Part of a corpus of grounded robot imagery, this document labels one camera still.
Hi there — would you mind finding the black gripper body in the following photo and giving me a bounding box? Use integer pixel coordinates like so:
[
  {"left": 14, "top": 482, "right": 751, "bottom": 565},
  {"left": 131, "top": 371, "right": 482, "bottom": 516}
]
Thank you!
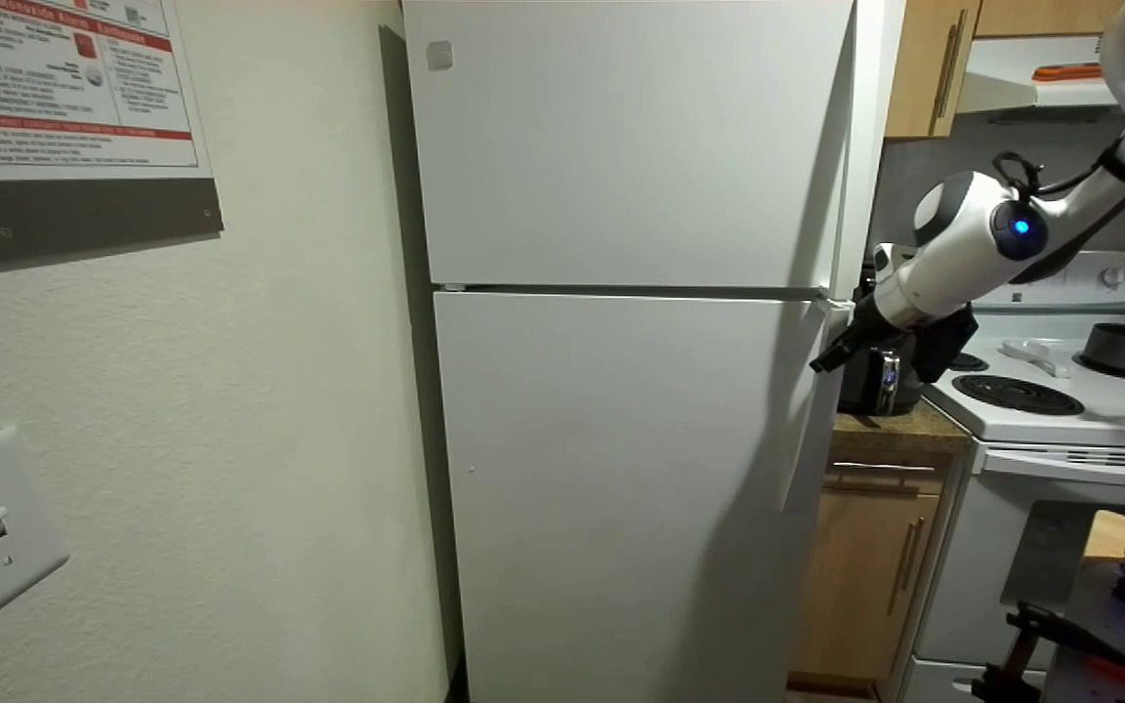
[{"left": 807, "top": 302, "right": 975, "bottom": 382}]

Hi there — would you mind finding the white fridge door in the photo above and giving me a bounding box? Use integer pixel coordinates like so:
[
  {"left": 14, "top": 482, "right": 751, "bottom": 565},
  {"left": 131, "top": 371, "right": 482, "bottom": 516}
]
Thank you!
[{"left": 439, "top": 293, "right": 835, "bottom": 703}]

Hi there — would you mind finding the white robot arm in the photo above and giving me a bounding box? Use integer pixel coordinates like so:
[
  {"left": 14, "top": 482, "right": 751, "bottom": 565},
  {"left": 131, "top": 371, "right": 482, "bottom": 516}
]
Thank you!
[{"left": 812, "top": 0, "right": 1125, "bottom": 382}]

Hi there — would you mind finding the black air fryer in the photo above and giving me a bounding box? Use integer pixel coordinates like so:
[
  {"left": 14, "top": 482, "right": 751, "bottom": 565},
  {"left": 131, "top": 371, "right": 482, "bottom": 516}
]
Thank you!
[{"left": 840, "top": 343, "right": 924, "bottom": 414}]

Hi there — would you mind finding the wooden lower cabinet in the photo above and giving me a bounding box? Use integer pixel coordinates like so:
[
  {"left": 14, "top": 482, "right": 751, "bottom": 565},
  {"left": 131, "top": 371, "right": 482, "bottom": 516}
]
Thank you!
[{"left": 788, "top": 401, "right": 967, "bottom": 698}]

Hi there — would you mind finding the wooden cabinet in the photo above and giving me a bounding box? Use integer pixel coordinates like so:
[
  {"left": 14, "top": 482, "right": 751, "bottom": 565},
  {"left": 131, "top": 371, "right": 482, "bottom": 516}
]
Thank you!
[
  {"left": 788, "top": 401, "right": 967, "bottom": 698},
  {"left": 885, "top": 0, "right": 1120, "bottom": 137}
]

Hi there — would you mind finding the white electric stove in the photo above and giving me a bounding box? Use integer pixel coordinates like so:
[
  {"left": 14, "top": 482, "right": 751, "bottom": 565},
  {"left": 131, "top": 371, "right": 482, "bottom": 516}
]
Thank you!
[{"left": 896, "top": 249, "right": 1125, "bottom": 703}]

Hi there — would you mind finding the wooden upper cabinet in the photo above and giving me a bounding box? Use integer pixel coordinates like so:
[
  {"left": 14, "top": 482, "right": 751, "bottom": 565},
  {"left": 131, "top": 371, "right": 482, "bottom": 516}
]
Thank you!
[{"left": 885, "top": 0, "right": 1120, "bottom": 137}]

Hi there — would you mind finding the black orange tool clamp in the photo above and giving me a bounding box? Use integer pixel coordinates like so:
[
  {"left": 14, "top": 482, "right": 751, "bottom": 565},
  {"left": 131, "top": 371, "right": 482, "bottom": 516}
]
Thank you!
[{"left": 967, "top": 601, "right": 1125, "bottom": 703}]

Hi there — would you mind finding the white upper freezer door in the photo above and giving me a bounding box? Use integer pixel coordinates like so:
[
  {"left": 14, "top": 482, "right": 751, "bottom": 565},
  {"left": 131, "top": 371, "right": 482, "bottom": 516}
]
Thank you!
[{"left": 402, "top": 0, "right": 857, "bottom": 288}]

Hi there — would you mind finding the red white wall notice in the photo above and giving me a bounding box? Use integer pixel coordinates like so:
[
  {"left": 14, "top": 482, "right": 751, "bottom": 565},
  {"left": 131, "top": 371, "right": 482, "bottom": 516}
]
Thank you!
[{"left": 0, "top": 0, "right": 211, "bottom": 184}]

